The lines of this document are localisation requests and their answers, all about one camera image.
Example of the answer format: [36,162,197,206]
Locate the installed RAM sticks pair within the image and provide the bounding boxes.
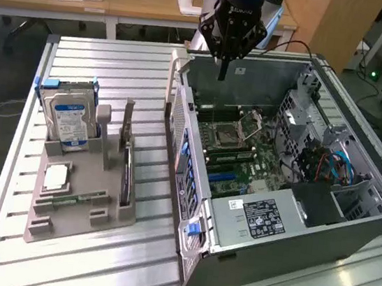
[202,143,258,169]

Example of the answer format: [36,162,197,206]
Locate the green RAM stick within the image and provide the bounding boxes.
[49,186,106,213]

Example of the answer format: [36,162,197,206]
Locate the graphics card with metal bracket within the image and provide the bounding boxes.
[110,97,145,210]

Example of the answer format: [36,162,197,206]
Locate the blue and orange wires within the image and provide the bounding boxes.
[312,146,359,188]

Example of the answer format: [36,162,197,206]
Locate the metal disk bay cage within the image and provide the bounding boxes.
[272,87,355,163]

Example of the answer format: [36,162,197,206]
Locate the CPU socket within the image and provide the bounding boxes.
[211,118,251,152]

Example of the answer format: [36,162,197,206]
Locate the wooden cabinet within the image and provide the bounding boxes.
[273,0,382,79]

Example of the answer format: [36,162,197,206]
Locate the wooden desk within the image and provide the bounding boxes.
[0,0,302,56]

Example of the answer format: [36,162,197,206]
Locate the grey open PC case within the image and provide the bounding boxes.
[139,34,382,286]

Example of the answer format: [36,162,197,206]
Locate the black cable over case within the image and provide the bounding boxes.
[258,35,318,61]

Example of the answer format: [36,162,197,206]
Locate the grey power supply unit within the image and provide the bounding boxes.
[203,178,313,260]

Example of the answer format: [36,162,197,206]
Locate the white paper stack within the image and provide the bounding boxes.
[173,0,205,19]

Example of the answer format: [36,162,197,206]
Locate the grey parts rack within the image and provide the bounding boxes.
[22,94,151,258]

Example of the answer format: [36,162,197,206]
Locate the metal socket cover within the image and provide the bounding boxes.
[235,108,265,140]

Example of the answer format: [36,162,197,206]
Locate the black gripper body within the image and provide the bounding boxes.
[207,0,269,64]

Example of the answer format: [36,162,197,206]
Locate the hard disk in blue caddy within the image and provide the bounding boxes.
[25,69,102,156]

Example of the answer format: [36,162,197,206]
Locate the blue expansion slot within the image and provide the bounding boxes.
[206,169,239,187]

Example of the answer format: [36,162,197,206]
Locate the blue case latch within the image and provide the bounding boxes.
[182,221,201,238]

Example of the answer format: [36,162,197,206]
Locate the silver CPU chip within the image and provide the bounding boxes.
[41,163,71,194]

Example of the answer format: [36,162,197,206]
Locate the green motherboard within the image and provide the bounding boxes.
[184,94,304,210]

